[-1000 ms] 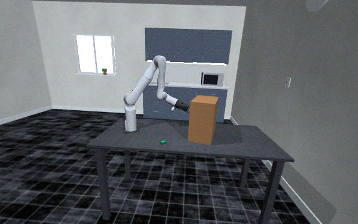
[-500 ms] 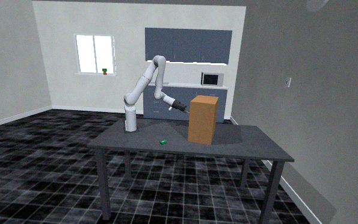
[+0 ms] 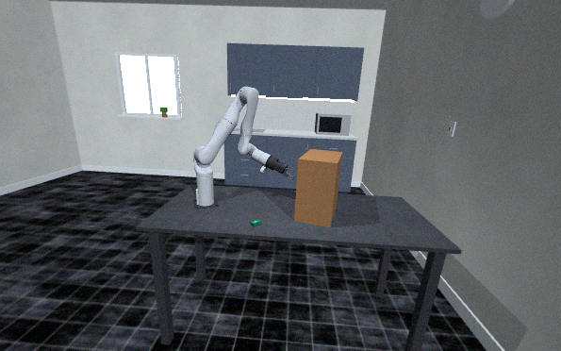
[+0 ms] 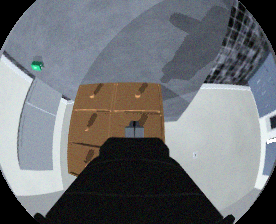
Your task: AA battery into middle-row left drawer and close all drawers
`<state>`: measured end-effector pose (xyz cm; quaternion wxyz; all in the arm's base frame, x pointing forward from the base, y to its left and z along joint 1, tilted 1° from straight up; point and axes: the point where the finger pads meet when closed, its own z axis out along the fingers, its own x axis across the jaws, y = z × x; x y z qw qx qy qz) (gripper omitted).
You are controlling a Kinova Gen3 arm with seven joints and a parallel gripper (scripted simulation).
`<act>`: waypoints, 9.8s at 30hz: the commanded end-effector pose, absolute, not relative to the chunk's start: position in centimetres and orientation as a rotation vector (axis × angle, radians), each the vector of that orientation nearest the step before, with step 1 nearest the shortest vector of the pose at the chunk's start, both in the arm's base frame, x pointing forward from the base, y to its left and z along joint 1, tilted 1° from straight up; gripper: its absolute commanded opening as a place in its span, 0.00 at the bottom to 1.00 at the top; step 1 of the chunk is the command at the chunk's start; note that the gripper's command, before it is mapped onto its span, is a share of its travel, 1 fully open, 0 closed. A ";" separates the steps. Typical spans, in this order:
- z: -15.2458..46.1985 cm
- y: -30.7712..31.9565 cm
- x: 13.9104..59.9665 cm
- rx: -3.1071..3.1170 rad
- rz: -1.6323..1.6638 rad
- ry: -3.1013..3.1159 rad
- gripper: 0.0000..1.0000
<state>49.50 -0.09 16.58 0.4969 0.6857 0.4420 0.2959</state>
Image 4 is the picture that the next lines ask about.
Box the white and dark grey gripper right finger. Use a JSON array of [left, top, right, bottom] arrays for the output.
[[134, 121, 144, 138]]

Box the tan wooden chest of drawers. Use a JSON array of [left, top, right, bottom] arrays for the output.
[[67, 82, 165, 177]]

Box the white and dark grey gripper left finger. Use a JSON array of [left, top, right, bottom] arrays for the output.
[[125, 121, 135, 138]]

